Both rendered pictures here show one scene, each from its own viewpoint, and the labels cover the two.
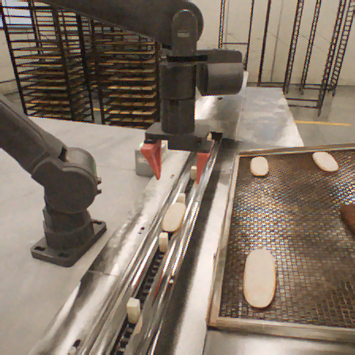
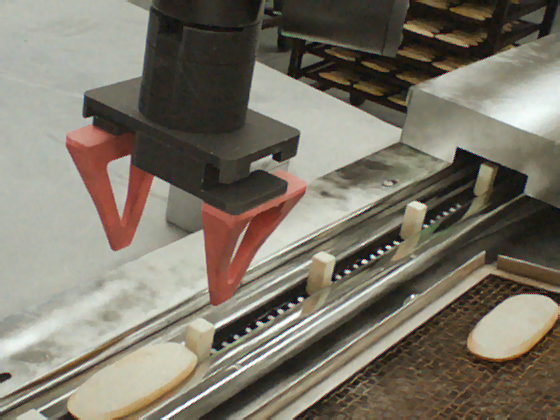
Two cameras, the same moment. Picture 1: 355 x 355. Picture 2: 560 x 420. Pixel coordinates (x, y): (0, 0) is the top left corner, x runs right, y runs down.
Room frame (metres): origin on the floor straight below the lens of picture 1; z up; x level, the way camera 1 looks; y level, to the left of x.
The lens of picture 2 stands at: (0.01, -0.21, 1.23)
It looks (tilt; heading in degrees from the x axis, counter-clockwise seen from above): 26 degrees down; 20
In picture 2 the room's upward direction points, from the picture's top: 10 degrees clockwise
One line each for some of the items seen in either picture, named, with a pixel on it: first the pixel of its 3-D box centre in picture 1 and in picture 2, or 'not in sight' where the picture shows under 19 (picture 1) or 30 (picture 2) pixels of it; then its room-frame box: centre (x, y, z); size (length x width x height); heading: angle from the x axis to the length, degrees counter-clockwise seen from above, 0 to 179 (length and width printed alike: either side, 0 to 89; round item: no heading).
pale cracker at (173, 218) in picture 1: (174, 215); (135, 376); (0.48, 0.00, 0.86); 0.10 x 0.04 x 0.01; 167
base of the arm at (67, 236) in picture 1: (68, 223); not in sight; (0.44, 0.19, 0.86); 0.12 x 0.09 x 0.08; 160
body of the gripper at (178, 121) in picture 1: (177, 118); (196, 79); (0.49, -0.01, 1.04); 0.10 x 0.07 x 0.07; 76
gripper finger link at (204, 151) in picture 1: (191, 158); (213, 217); (0.48, -0.03, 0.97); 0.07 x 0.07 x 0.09; 76
